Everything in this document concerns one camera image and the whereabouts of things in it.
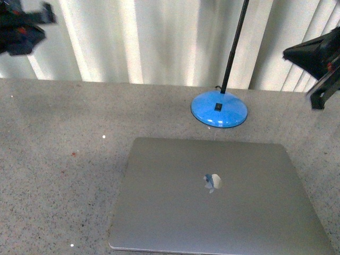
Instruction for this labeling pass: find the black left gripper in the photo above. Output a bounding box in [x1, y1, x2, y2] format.
[1, 1, 57, 56]

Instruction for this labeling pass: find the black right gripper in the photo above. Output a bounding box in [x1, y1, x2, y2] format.
[283, 27, 339, 109]

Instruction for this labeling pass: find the grey laptop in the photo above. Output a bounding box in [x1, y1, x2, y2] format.
[108, 138, 334, 254]

